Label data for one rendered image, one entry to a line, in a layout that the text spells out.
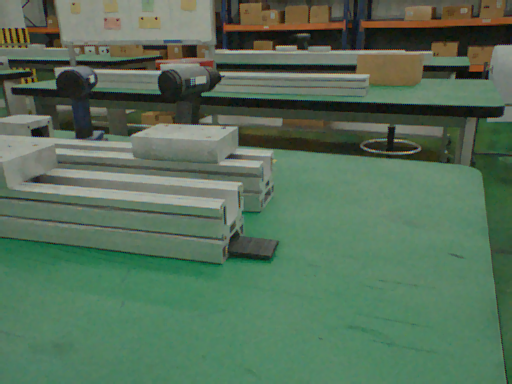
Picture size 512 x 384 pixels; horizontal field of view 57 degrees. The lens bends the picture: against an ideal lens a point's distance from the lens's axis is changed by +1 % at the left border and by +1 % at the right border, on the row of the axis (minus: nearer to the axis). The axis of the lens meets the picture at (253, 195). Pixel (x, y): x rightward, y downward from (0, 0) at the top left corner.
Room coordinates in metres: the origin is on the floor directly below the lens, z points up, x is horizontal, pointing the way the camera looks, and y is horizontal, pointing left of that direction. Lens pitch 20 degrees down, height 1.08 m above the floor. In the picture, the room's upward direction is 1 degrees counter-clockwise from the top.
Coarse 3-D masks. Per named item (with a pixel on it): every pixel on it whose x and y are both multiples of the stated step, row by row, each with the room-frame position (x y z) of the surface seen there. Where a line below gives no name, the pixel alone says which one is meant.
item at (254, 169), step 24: (72, 144) 0.92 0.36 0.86; (96, 144) 0.91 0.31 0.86; (120, 144) 0.90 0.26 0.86; (72, 168) 0.84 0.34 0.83; (96, 168) 0.82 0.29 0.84; (120, 168) 0.81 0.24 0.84; (144, 168) 0.81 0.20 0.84; (168, 168) 0.79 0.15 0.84; (192, 168) 0.77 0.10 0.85; (216, 168) 0.75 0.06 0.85; (240, 168) 0.74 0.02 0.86; (264, 168) 0.80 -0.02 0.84; (264, 192) 0.76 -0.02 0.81
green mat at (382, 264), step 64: (320, 192) 0.83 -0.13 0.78; (384, 192) 0.82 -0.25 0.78; (448, 192) 0.82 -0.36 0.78; (0, 256) 0.59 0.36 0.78; (64, 256) 0.59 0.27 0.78; (128, 256) 0.58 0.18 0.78; (320, 256) 0.57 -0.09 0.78; (384, 256) 0.57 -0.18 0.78; (448, 256) 0.56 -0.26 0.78; (0, 320) 0.44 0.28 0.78; (64, 320) 0.43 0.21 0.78; (128, 320) 0.43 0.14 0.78; (192, 320) 0.43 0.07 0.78; (256, 320) 0.43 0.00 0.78; (320, 320) 0.42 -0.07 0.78; (384, 320) 0.42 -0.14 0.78; (448, 320) 0.42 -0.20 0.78
